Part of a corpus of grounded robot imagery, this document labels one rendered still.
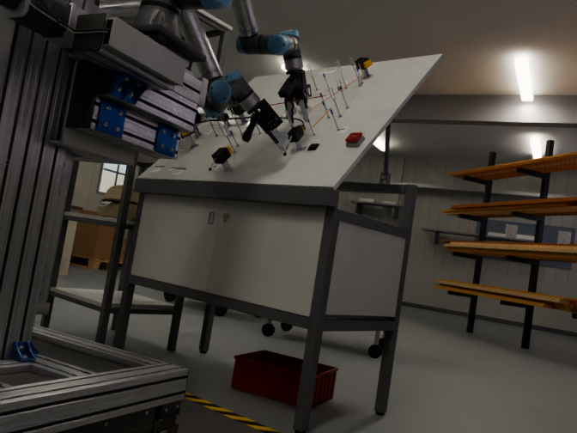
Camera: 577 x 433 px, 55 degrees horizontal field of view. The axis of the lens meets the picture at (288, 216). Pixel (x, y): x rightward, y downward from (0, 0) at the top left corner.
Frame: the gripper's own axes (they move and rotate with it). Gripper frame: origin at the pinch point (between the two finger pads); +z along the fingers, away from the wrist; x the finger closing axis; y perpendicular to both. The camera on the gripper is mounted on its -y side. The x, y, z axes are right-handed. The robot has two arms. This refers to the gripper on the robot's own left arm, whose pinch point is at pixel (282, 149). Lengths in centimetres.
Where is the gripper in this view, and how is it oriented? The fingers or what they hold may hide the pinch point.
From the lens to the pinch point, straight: 220.0
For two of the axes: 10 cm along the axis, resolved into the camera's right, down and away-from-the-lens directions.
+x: -1.4, -2.6, 9.6
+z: 6.2, 7.3, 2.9
